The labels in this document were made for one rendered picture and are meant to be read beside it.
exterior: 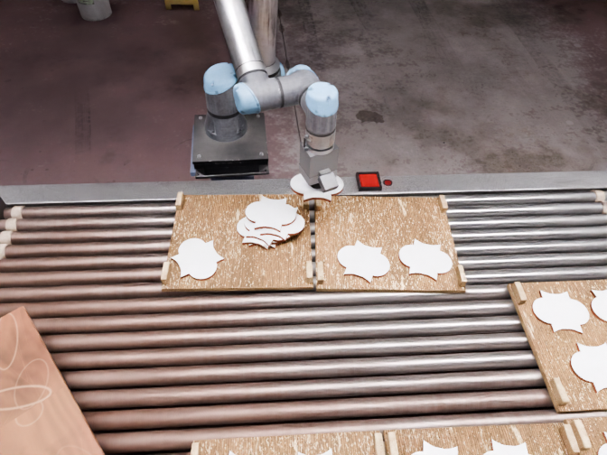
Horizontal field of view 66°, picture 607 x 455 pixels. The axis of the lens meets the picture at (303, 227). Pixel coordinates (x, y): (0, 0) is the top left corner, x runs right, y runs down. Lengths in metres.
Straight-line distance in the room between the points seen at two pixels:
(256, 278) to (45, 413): 0.57
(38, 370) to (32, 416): 0.10
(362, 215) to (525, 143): 2.20
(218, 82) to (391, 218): 0.69
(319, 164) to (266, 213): 0.25
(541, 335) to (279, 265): 0.71
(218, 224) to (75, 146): 2.07
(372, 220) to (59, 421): 0.95
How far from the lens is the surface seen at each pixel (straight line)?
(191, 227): 1.44
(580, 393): 1.34
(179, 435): 1.17
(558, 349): 1.37
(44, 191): 1.73
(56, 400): 1.15
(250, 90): 1.17
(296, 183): 1.33
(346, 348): 1.23
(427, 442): 1.16
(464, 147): 3.32
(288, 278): 1.30
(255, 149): 1.65
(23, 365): 1.22
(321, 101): 1.11
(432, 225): 1.48
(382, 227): 1.44
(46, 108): 3.81
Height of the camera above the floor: 2.02
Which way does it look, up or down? 50 degrees down
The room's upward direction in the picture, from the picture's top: 2 degrees clockwise
